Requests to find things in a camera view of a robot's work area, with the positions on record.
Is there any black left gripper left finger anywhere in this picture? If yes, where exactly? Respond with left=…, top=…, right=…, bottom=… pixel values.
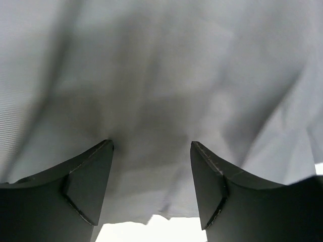
left=1, top=140, right=114, bottom=241

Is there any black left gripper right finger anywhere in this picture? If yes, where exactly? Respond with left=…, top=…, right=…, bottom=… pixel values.
left=190, top=141, right=322, bottom=241

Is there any grey pleated skirt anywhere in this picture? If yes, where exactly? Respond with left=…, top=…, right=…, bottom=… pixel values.
left=1, top=1, right=322, bottom=224

